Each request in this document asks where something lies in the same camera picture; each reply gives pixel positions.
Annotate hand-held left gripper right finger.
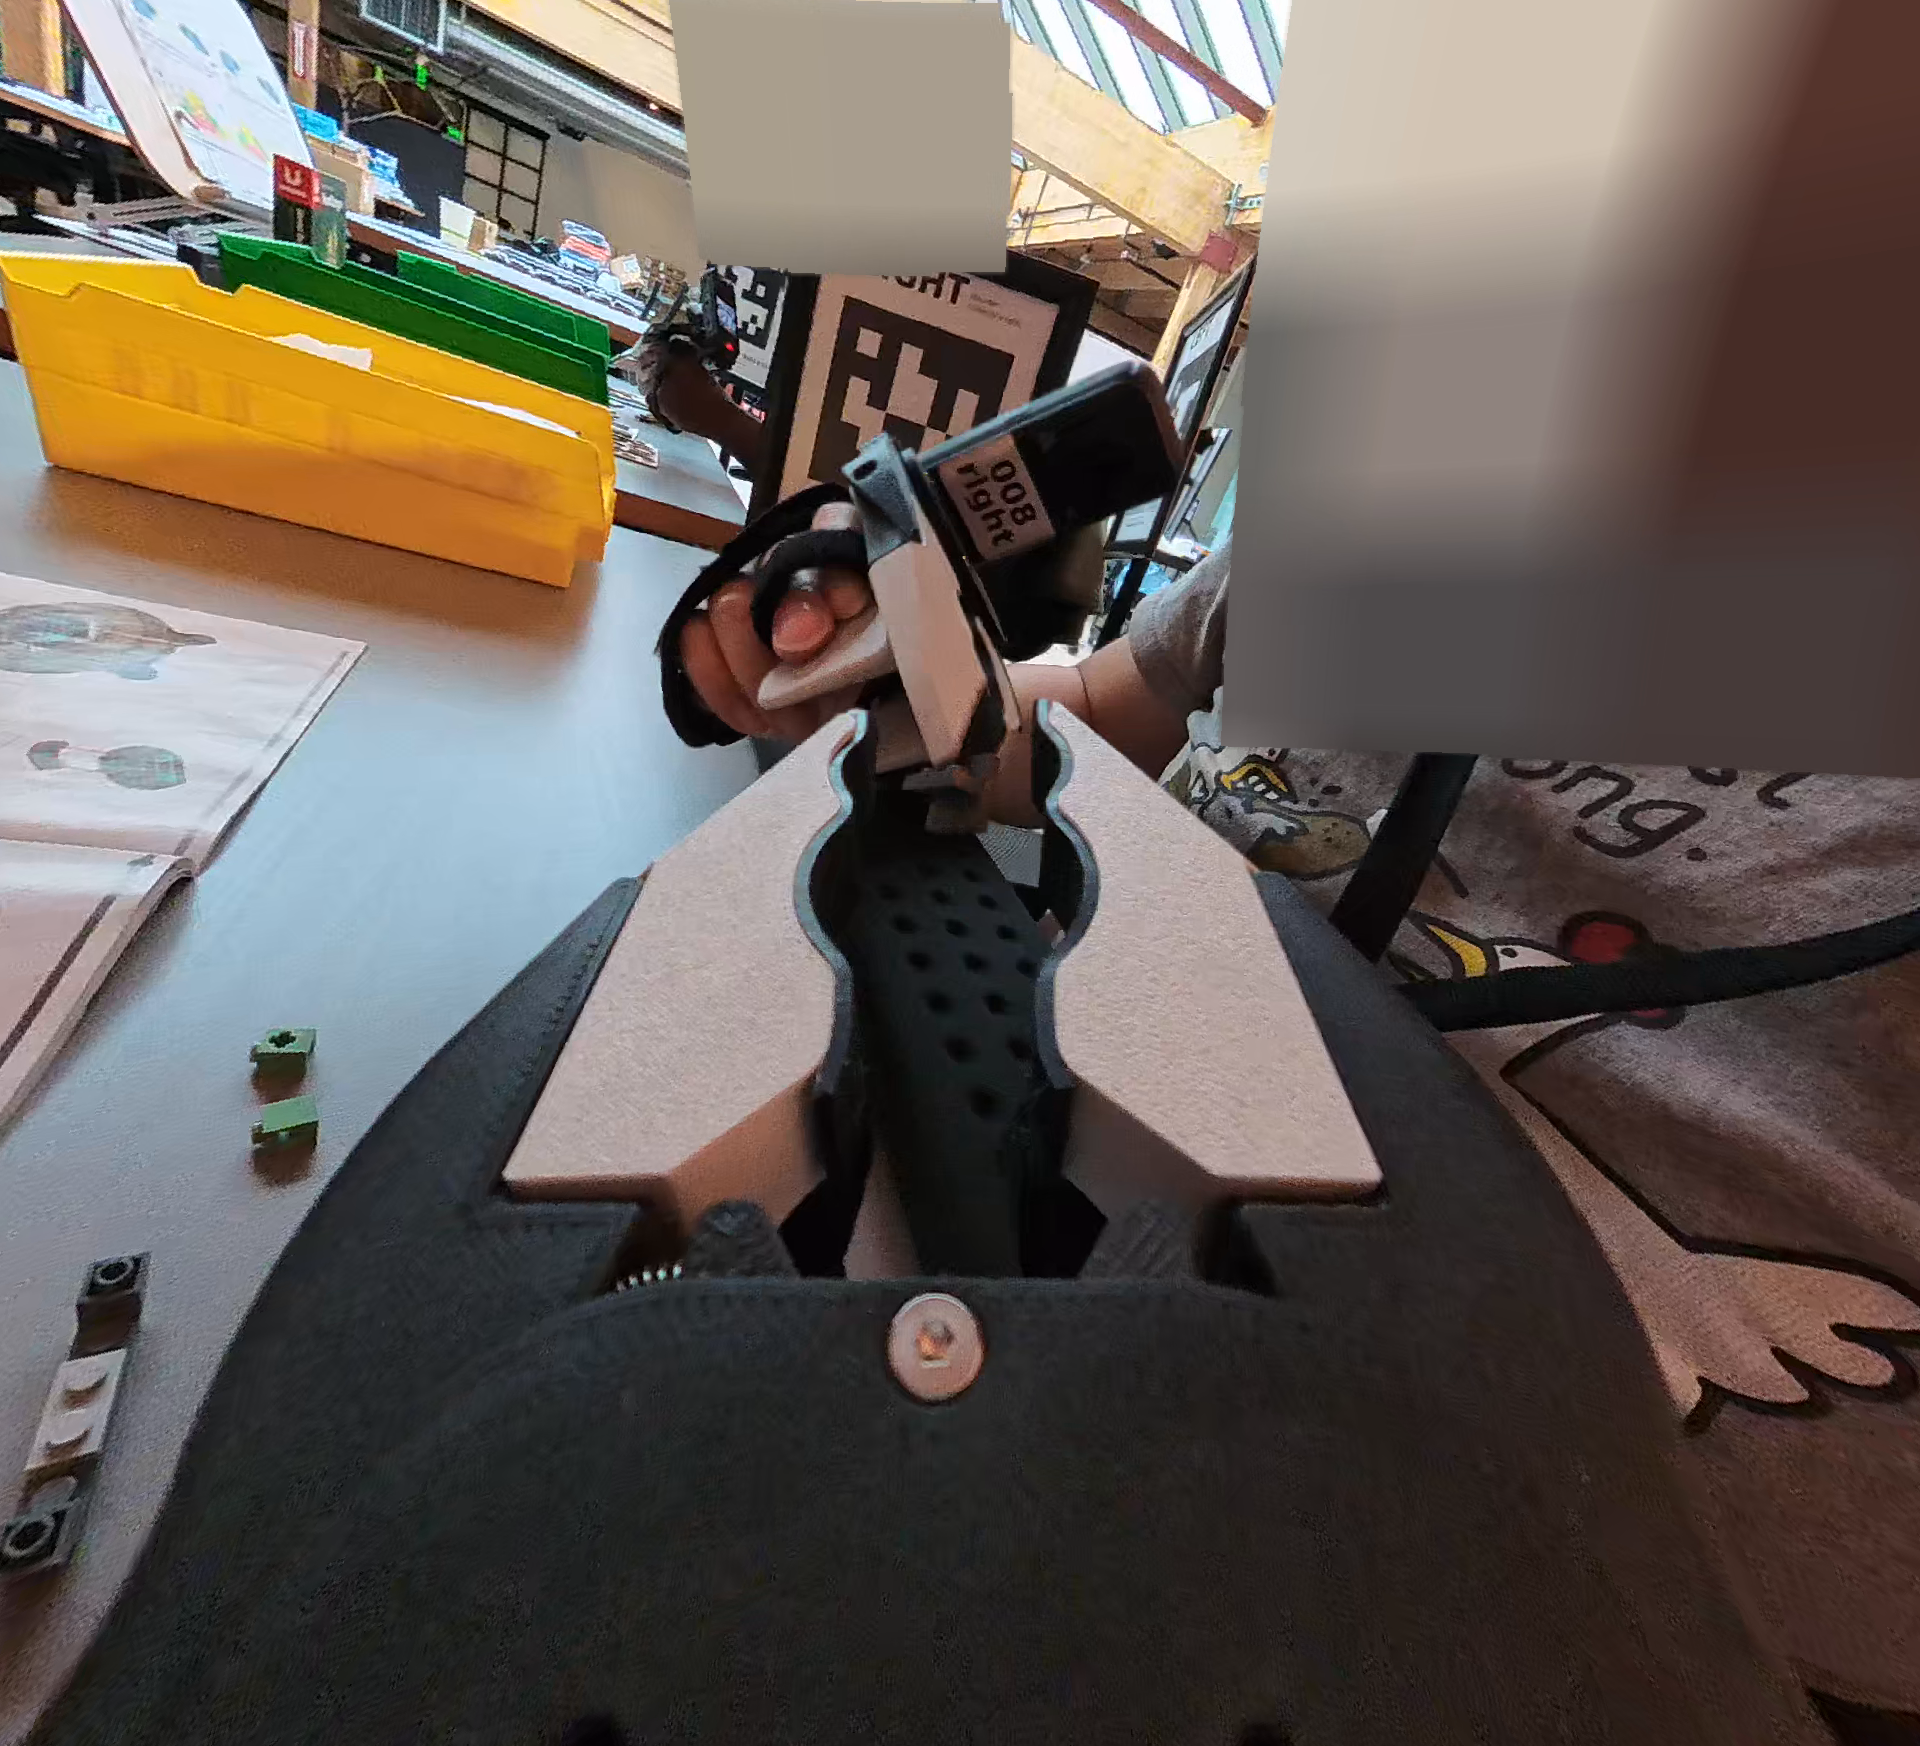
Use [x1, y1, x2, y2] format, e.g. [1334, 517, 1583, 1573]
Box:
[1031, 700, 1384, 1231]

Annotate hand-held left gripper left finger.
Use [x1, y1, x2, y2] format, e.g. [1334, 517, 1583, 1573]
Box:
[502, 710, 879, 1245]

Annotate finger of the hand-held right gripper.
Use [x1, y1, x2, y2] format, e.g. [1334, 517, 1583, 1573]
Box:
[868, 530, 1014, 778]
[974, 636, 1031, 769]

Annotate small dark grey brick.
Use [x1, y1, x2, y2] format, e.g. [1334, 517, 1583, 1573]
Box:
[898, 758, 1004, 837]

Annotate another person's forearm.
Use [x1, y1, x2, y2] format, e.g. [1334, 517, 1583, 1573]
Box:
[686, 351, 770, 467]

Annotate grey desk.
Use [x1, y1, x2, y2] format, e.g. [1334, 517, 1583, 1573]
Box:
[0, 358, 796, 1733]

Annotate person's right hand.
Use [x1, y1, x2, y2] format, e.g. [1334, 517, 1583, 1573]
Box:
[691, 567, 1127, 832]

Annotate black framed marker sign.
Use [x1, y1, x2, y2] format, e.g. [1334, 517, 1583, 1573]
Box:
[747, 270, 1099, 534]

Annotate neighbouring wood edged table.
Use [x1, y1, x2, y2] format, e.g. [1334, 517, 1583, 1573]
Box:
[613, 418, 754, 551]

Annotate black white marker sign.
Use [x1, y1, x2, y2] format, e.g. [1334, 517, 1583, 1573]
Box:
[703, 261, 791, 421]

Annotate person's grey printed shirt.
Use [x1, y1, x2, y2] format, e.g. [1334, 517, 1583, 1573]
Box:
[1130, 544, 1920, 1746]

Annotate open instruction booklet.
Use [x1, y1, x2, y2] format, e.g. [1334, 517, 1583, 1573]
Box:
[0, 569, 369, 1134]

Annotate yellow plastic bin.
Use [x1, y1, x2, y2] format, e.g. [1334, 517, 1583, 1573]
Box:
[0, 249, 620, 589]

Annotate light grey plate brick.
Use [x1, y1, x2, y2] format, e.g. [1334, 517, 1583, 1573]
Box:
[23, 1353, 129, 1488]

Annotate small black red logo box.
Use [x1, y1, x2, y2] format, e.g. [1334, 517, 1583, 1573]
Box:
[272, 154, 352, 270]

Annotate tilted instruction poster board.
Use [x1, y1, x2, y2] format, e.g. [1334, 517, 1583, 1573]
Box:
[30, 0, 321, 211]

